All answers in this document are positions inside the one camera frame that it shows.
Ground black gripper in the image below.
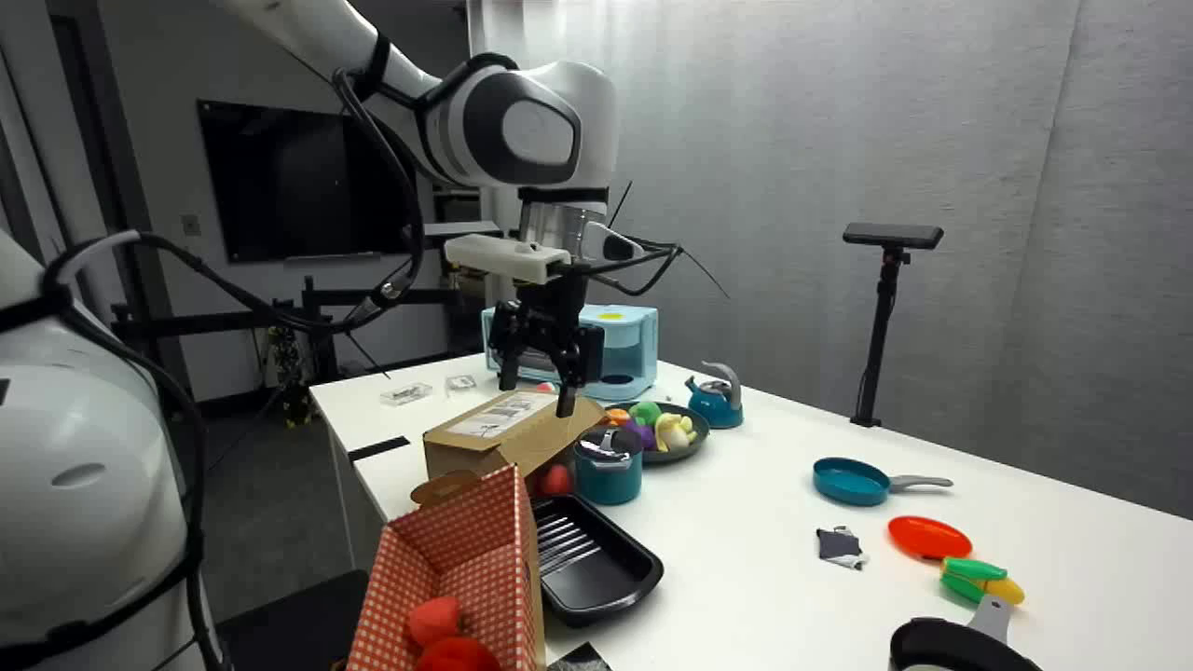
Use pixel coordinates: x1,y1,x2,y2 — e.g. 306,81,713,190
487,271,608,422

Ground blue pot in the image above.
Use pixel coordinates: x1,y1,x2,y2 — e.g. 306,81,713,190
572,431,648,512

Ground brown cardboard box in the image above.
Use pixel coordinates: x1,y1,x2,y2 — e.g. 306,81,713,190
421,388,608,484

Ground red toy tomato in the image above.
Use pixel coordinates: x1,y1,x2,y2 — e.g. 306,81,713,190
532,458,580,505

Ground purple eggplant plush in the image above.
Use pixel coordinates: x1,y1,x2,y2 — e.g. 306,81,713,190
613,398,664,456

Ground yellow banana plush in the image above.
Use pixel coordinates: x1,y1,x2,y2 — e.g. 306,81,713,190
654,412,700,456

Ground dark round plate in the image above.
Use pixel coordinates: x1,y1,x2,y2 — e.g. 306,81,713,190
595,398,713,470

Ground red checkered cardboard box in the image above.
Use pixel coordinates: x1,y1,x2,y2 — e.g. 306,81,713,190
349,461,549,671

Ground teal toy kettle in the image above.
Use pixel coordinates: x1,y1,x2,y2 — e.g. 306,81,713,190
687,363,747,431

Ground black plastic tray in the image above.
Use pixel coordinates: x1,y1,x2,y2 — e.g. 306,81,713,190
529,496,668,629

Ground red round toy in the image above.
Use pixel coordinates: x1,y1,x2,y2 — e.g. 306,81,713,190
413,633,504,671

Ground teal toy frying pan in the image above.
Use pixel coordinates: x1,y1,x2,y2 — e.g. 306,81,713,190
808,456,957,512

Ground small black packet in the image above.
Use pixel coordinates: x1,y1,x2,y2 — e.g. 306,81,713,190
813,521,871,574

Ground orange toy plate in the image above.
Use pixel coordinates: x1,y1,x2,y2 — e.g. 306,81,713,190
883,516,979,566

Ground green yellow toy corn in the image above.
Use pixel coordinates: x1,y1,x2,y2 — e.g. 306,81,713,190
939,556,1028,610

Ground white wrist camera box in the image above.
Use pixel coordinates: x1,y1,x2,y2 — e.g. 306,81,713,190
439,236,573,286

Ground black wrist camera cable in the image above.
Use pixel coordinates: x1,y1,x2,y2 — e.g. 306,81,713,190
606,184,735,302

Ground black camera bar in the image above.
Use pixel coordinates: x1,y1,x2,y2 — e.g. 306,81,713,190
421,220,519,243

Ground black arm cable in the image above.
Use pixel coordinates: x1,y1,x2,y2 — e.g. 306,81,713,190
43,67,433,341

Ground black wall monitor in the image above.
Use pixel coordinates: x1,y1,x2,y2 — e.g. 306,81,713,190
197,100,424,269

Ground black metal stand frame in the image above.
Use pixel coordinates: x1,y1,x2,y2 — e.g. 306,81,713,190
107,275,455,377

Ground black camera tripod stand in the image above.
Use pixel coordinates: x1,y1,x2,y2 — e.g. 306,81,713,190
839,220,946,428

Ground black pot with handle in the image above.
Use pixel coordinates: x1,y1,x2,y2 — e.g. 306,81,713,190
887,594,1046,671

